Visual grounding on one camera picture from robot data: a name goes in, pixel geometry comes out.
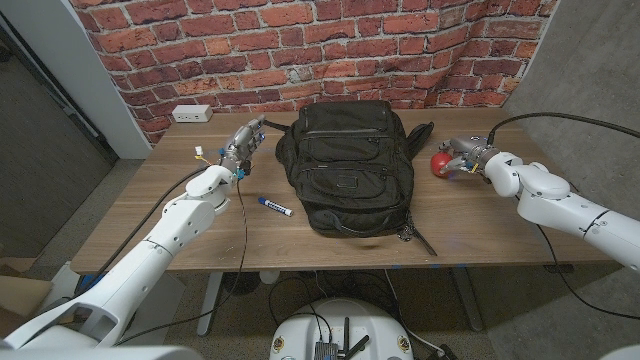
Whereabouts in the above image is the black backpack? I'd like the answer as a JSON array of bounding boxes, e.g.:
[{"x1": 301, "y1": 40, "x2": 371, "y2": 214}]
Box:
[{"x1": 258, "y1": 99, "x2": 440, "y2": 257}]

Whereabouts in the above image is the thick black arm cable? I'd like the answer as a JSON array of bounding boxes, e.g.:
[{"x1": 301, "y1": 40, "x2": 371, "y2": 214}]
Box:
[
  {"x1": 74, "y1": 165, "x2": 211, "y2": 299},
  {"x1": 487, "y1": 111, "x2": 640, "y2": 146}
]

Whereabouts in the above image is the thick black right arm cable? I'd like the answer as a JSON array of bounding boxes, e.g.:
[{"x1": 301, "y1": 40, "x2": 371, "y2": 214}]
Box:
[{"x1": 487, "y1": 111, "x2": 640, "y2": 146}]

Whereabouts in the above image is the white power outlet box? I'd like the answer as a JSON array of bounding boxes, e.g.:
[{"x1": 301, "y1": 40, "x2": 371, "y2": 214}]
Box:
[{"x1": 171, "y1": 104, "x2": 214, "y2": 124}]

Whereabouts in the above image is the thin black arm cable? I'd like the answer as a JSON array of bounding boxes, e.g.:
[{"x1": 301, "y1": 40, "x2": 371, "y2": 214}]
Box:
[
  {"x1": 534, "y1": 223, "x2": 640, "y2": 321},
  {"x1": 114, "y1": 177, "x2": 250, "y2": 347}
]

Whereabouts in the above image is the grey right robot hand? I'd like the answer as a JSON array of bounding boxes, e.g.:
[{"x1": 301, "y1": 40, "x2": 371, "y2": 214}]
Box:
[{"x1": 438, "y1": 134, "x2": 499, "y2": 176}]

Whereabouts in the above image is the red brick print backdrop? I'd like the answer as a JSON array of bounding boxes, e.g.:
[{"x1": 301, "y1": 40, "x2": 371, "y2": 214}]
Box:
[{"x1": 69, "y1": 0, "x2": 559, "y2": 146}]

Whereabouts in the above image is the dark table leg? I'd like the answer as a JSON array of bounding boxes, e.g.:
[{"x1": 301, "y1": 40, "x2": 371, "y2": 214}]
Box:
[{"x1": 451, "y1": 267, "x2": 485, "y2": 333}]

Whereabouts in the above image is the red ball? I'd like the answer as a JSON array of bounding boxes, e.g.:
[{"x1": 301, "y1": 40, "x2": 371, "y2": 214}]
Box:
[{"x1": 430, "y1": 151, "x2": 454, "y2": 179}]

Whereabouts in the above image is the brown cardboard box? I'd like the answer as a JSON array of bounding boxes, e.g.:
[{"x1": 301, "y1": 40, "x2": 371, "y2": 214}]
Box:
[{"x1": 0, "y1": 257, "x2": 54, "y2": 339}]

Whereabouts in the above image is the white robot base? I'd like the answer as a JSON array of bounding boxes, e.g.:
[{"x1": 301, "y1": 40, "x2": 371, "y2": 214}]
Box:
[{"x1": 268, "y1": 298, "x2": 415, "y2": 360}]

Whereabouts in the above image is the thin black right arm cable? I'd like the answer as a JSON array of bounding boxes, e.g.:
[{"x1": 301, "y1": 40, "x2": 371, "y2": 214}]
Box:
[{"x1": 534, "y1": 223, "x2": 640, "y2": 321}]

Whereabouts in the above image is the black floor cable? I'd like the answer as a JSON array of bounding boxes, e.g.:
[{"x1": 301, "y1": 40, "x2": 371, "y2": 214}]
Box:
[{"x1": 268, "y1": 274, "x2": 334, "y2": 346}]

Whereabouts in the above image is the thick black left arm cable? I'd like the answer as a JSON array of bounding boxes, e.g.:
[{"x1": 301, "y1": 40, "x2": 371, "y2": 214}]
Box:
[{"x1": 74, "y1": 165, "x2": 211, "y2": 299}]

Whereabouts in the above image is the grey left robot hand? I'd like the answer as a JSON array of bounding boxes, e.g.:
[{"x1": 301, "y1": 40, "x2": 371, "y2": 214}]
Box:
[{"x1": 219, "y1": 114, "x2": 267, "y2": 174}]

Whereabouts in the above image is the blue and white marker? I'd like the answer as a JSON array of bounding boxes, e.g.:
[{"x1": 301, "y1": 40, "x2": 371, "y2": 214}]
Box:
[{"x1": 257, "y1": 195, "x2": 294, "y2": 218}]

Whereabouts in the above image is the white table leg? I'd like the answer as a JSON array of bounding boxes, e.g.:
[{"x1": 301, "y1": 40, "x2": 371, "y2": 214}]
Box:
[{"x1": 196, "y1": 272, "x2": 225, "y2": 337}]

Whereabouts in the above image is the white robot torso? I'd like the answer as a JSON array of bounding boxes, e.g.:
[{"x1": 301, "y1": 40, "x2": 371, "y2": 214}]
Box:
[{"x1": 0, "y1": 344, "x2": 204, "y2": 360}]

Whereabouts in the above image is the blue and white floor device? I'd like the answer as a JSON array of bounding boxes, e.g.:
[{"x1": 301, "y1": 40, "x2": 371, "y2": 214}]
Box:
[{"x1": 74, "y1": 272, "x2": 109, "y2": 296}]

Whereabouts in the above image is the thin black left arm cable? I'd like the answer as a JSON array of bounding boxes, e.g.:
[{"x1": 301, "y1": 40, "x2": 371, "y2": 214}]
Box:
[{"x1": 114, "y1": 177, "x2": 250, "y2": 347}]

